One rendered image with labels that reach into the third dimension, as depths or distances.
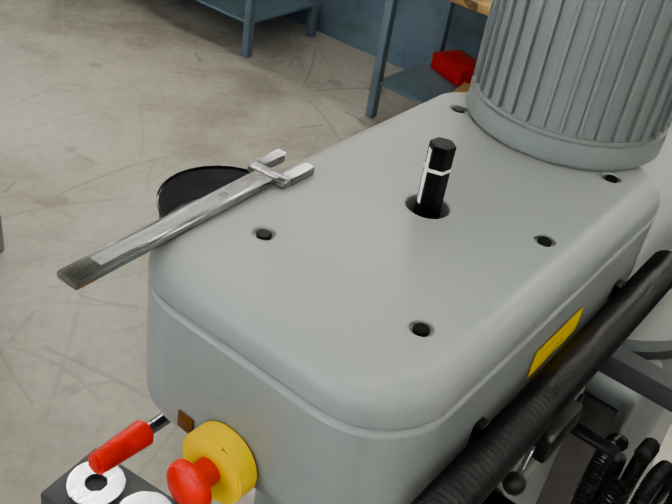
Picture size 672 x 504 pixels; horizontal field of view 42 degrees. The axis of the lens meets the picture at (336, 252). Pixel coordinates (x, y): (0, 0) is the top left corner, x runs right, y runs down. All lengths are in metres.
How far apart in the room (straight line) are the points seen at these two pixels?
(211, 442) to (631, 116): 0.47
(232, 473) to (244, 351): 0.09
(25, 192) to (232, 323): 3.69
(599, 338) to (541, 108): 0.21
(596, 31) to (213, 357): 0.43
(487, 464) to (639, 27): 0.39
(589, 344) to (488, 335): 0.18
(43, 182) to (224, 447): 3.74
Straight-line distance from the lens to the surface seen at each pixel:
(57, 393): 3.21
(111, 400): 3.17
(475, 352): 0.59
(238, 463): 0.63
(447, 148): 0.69
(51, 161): 4.48
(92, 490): 1.46
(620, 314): 0.82
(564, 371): 0.73
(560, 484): 1.31
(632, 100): 0.83
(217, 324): 0.59
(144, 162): 4.48
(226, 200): 0.67
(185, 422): 0.68
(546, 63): 0.81
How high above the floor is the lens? 2.26
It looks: 35 degrees down
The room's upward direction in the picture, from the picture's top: 10 degrees clockwise
